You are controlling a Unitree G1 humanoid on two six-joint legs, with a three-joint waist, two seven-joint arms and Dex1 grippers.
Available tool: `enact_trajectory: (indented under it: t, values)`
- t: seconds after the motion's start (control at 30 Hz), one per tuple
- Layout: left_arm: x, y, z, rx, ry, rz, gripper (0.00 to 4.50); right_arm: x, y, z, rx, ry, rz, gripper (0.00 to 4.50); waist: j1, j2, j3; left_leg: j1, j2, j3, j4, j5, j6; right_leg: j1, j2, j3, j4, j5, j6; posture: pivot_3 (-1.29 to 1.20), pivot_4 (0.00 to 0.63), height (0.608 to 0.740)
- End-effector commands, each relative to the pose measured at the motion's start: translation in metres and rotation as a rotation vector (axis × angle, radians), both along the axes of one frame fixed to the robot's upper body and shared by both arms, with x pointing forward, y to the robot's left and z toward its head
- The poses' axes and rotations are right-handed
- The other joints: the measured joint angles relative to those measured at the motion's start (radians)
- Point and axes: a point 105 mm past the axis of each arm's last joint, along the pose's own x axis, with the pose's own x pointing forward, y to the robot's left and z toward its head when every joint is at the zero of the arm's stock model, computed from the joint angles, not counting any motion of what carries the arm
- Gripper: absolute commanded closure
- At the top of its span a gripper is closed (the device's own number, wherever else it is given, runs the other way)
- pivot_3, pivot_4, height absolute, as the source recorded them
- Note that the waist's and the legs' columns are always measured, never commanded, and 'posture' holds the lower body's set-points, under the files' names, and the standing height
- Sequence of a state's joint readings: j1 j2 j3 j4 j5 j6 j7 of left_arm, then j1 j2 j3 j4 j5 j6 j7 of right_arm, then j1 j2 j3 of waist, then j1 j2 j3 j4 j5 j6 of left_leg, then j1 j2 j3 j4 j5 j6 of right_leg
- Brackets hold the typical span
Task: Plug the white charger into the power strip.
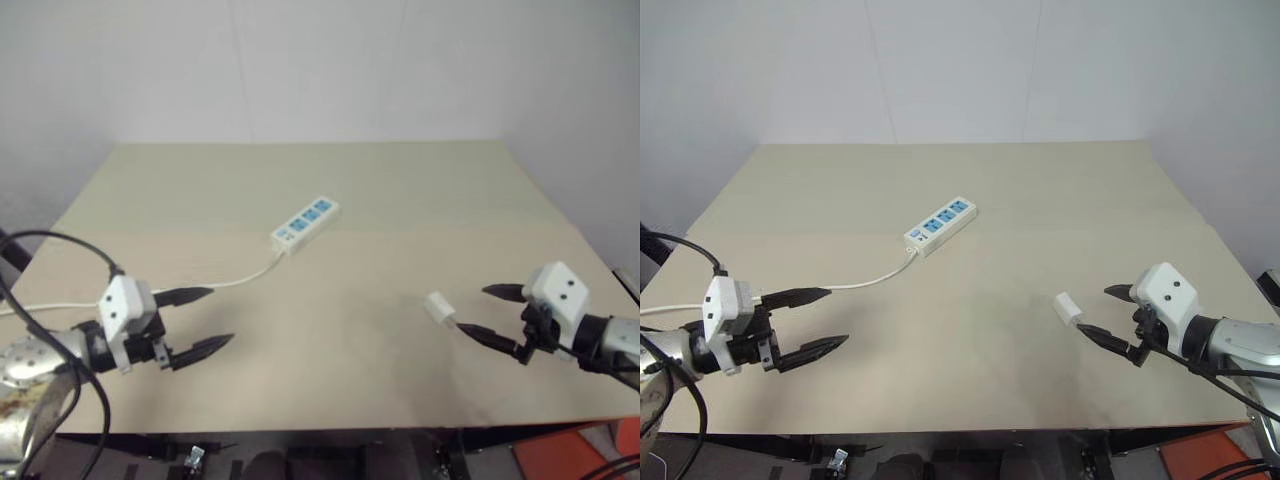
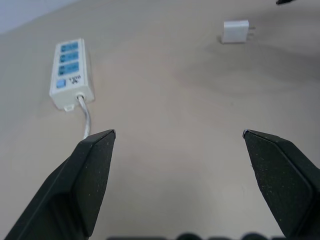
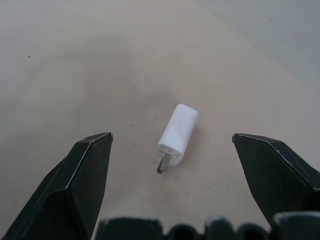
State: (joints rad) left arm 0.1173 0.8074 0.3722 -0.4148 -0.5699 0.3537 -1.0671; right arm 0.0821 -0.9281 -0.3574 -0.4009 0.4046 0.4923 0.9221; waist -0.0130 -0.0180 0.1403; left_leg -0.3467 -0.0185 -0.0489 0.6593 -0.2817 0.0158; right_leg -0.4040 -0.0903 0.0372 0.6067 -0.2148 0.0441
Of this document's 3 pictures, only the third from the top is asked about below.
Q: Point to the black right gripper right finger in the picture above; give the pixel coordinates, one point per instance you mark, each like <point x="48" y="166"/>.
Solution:
<point x="272" y="175"/>

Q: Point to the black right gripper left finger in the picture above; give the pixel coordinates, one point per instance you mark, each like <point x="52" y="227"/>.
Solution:
<point x="75" y="190"/>

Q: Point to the white USB wall charger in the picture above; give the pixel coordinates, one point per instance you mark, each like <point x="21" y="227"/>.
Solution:
<point x="175" y="135"/>

